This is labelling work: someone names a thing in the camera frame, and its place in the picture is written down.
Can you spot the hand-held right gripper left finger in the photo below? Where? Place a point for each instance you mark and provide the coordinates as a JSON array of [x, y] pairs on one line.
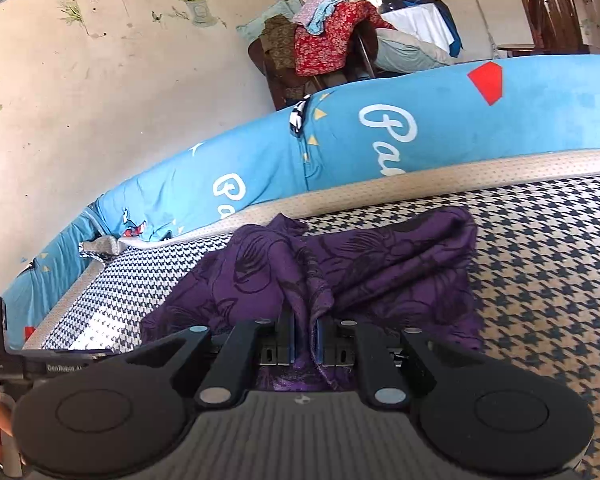
[[291, 340]]

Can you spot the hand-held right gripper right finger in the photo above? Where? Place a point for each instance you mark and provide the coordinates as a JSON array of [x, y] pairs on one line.
[[320, 340]]

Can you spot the purple floral garment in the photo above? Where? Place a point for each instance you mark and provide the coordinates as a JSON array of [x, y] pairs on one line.
[[390, 260]]

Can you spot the pile of pastel clothes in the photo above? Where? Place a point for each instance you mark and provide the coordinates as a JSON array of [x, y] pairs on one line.
[[320, 10]]

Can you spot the houndstooth sofa seat mat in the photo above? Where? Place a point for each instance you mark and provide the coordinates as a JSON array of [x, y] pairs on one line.
[[530, 260]]

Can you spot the black white striped cloth tag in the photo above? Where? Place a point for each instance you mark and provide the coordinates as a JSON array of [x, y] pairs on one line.
[[297, 115]]

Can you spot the dark wooden chair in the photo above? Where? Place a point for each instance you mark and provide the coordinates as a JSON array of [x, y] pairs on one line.
[[285, 85]]

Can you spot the grey pillow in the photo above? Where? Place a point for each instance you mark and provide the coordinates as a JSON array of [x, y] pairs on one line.
[[410, 55]]

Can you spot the brown patterned garment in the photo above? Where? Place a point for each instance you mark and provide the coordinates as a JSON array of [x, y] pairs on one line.
[[279, 40]]

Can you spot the teal pillow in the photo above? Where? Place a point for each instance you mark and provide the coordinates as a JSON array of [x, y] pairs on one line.
[[265, 17]]

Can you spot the white tablecloth table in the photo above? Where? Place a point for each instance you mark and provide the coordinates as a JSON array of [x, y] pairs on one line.
[[420, 25]]

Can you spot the blue jacket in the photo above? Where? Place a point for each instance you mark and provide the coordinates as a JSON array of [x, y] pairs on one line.
[[452, 30]]

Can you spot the small round wooden table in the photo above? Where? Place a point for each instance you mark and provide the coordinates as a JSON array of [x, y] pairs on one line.
[[515, 49]]

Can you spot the dark round-back chair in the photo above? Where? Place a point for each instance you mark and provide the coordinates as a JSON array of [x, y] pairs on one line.
[[540, 20]]

